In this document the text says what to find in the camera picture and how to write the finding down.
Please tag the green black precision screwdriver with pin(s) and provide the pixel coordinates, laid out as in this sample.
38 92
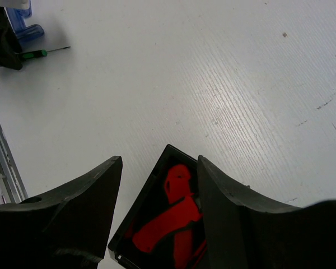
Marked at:
23 57

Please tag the blue handle screwdriver lower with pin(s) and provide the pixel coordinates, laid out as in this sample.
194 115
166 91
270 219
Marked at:
29 34

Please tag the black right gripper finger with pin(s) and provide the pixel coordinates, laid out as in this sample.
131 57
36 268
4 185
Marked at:
9 44

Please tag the blue handle screwdriver upper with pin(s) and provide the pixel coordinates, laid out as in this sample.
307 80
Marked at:
17 18

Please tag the black divided container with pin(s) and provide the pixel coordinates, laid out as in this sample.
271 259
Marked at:
150 203

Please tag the aluminium frame rail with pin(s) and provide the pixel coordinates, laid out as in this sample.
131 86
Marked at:
12 189

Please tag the blue handle screwdriver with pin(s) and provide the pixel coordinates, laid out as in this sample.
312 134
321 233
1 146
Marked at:
29 34
17 18

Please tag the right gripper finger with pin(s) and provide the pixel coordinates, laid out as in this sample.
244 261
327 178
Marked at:
245 229
66 227

